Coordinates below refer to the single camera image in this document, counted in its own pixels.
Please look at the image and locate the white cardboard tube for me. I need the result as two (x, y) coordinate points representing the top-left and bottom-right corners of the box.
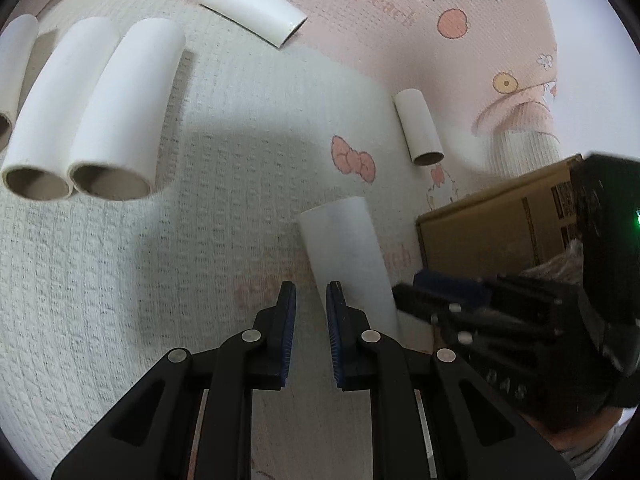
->
(198, 0), (307, 48)
(1, 18), (119, 202)
(67, 18), (186, 200)
(394, 89), (444, 167)
(0, 14), (39, 150)

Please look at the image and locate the brown cardboard box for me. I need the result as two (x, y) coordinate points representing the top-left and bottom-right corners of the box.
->
(413, 155), (584, 285)

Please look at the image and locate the white tube in box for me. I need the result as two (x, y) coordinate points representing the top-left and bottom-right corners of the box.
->
(299, 197), (400, 339)

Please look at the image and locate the pink hello kitty mat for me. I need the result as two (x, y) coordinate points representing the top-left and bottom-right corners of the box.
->
(1, 0), (560, 479)

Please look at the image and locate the black tracking camera box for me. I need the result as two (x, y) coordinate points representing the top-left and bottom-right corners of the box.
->
(570, 154), (639, 376)

